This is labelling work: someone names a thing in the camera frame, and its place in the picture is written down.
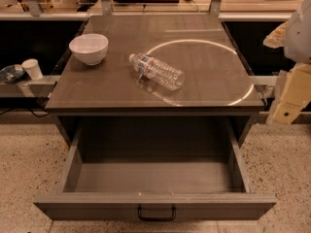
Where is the dark grey drawer cabinet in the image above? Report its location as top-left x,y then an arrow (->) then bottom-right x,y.
47,15 -> 263,143

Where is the clear plastic water bottle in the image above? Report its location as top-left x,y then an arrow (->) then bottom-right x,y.
129,53 -> 185,91

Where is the black top drawer handle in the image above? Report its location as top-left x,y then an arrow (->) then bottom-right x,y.
137,207 -> 176,222

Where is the black floor cable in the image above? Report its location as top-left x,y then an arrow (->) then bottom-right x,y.
0,97 -> 51,118

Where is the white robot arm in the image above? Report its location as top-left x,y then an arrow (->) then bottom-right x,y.
263,0 -> 311,125

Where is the grey top drawer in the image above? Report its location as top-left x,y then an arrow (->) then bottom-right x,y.
34,116 -> 276,221

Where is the white ceramic bowl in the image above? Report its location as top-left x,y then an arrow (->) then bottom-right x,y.
69,33 -> 109,65

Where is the dark round plate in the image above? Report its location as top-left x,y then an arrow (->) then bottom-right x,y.
0,64 -> 26,83

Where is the white paper cup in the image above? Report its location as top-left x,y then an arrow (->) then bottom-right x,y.
21,58 -> 43,80

